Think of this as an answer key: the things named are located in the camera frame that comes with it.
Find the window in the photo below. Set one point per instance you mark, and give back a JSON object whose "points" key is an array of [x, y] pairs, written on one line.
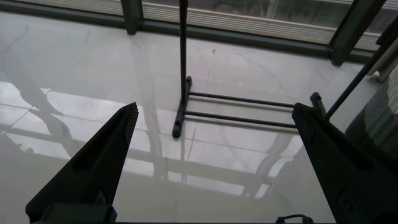
{"points": [[132, 15]]}

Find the black clothes rack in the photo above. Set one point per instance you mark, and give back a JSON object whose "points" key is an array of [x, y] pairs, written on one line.
{"points": [[183, 62]]}

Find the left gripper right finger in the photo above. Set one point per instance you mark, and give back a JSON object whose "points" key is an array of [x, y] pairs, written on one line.
{"points": [[357, 193]]}

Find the white laundry basket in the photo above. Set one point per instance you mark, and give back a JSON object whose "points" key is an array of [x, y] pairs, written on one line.
{"points": [[379, 124]]}

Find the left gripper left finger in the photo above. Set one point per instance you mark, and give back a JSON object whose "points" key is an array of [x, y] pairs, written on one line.
{"points": [[93, 186]]}

